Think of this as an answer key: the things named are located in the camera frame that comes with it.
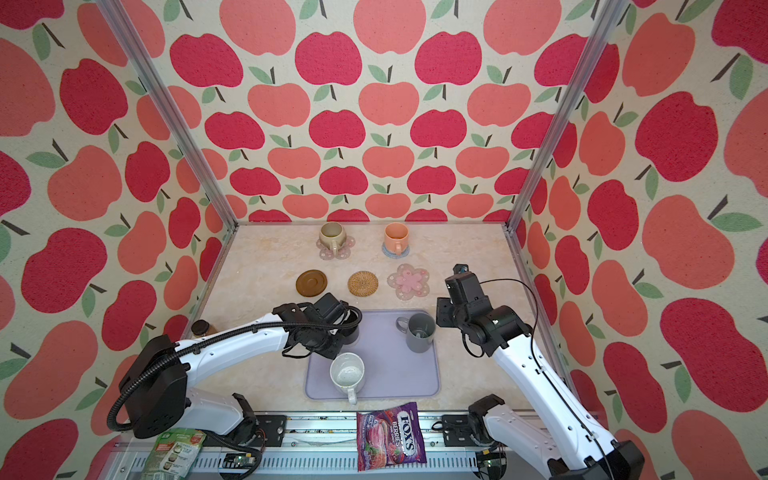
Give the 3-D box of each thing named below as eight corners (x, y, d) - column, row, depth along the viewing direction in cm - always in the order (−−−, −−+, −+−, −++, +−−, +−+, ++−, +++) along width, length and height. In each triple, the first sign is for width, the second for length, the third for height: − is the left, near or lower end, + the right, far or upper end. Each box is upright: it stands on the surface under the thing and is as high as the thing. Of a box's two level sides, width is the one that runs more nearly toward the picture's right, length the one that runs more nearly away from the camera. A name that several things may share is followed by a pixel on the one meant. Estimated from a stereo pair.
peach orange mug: (384, 261, 111) (384, 245, 104) (384, 238, 119) (384, 222, 112) (408, 261, 111) (409, 245, 104) (406, 238, 119) (407, 222, 112)
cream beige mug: (316, 242, 115) (313, 231, 110) (334, 229, 120) (332, 218, 115) (336, 258, 110) (334, 246, 105) (354, 244, 115) (353, 232, 110)
